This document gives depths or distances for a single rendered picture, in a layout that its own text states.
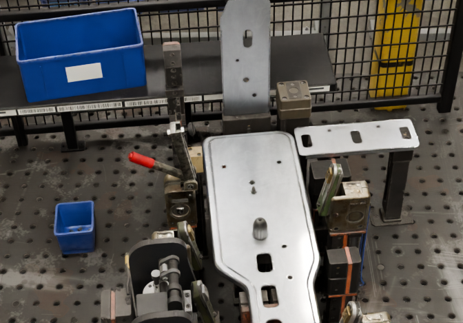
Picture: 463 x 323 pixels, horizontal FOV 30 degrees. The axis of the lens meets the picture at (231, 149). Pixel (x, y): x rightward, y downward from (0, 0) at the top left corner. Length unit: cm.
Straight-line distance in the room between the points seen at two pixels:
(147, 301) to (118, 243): 71
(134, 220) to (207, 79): 43
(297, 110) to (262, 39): 22
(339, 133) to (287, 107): 14
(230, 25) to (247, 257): 53
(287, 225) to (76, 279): 60
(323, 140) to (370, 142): 11
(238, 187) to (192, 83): 36
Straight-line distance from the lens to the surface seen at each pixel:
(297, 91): 212
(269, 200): 194
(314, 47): 231
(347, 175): 203
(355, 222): 196
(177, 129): 181
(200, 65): 225
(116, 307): 167
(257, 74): 207
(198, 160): 195
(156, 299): 157
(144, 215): 233
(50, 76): 216
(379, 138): 210
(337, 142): 208
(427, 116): 264
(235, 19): 197
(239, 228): 188
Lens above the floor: 241
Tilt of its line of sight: 44 degrees down
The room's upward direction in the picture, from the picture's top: 2 degrees counter-clockwise
